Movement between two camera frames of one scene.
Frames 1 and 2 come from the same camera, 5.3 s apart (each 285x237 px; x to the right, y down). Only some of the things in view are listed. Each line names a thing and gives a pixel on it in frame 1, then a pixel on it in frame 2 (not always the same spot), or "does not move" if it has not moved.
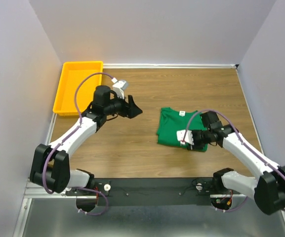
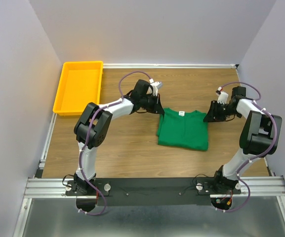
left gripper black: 129,110 -> 156,102
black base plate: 185,191 does not move
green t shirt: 170,121 does not move
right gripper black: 196,146 -> 212,115
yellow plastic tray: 73,72 does not move
